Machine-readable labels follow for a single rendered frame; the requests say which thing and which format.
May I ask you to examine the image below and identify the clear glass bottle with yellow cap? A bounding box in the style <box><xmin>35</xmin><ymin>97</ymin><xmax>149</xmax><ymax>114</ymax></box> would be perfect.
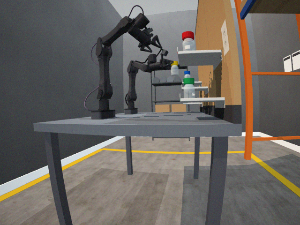
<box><xmin>171</xmin><ymin>61</ymin><xmax>179</xmax><ymax>76</ymax></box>

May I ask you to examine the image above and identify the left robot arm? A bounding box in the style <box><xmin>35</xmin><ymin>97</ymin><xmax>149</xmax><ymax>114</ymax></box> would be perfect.
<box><xmin>124</xmin><ymin>54</ymin><xmax>157</xmax><ymax>110</ymax></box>

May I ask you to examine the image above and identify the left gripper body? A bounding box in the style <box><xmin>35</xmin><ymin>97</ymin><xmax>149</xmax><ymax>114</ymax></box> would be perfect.
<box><xmin>155</xmin><ymin>51</ymin><xmax>168</xmax><ymax>70</ymax></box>

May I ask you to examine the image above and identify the clear bottle with red cap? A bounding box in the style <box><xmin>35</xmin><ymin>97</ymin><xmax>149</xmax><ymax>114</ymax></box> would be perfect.
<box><xmin>182</xmin><ymin>31</ymin><xmax>195</xmax><ymax>51</ymax></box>

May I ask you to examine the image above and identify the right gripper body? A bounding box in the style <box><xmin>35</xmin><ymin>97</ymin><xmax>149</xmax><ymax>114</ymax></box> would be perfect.
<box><xmin>135</xmin><ymin>28</ymin><xmax>156</xmax><ymax>48</ymax></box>

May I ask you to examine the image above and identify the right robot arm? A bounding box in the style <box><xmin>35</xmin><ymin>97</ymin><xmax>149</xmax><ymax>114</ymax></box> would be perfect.
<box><xmin>91</xmin><ymin>13</ymin><xmax>150</xmax><ymax>113</ymax></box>

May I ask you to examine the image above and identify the white bottle with blue cap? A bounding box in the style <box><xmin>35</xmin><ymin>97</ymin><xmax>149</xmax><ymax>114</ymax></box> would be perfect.
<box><xmin>184</xmin><ymin>71</ymin><xmax>190</xmax><ymax>78</ymax></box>

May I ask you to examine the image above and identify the clear bottle with green cap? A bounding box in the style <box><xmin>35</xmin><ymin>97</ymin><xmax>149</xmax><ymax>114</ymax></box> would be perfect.
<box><xmin>183</xmin><ymin>78</ymin><xmax>195</xmax><ymax>98</ymax></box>

